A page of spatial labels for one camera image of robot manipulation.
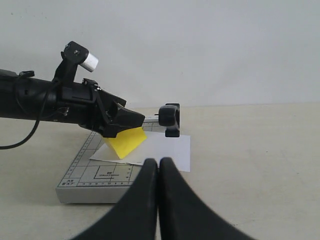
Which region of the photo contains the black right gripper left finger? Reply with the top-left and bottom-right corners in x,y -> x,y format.
73,158 -> 158,240

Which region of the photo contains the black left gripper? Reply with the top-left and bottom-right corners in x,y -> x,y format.
53,78 -> 145,138

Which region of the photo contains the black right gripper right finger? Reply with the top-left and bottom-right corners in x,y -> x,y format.
158,157 -> 253,240

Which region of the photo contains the yellow cube block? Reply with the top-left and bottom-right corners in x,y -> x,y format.
103,127 -> 147,159

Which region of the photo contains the white paper sheet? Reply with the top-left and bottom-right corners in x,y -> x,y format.
90,131 -> 191,172

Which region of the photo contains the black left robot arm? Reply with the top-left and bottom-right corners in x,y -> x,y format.
0,69 -> 145,138

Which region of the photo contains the grey paper cutter base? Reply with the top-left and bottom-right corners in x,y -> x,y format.
55,115 -> 165,204

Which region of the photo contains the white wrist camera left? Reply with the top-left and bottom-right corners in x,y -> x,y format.
62,41 -> 99,73

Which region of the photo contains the black cable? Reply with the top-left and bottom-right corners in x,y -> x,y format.
0,77 -> 61,150

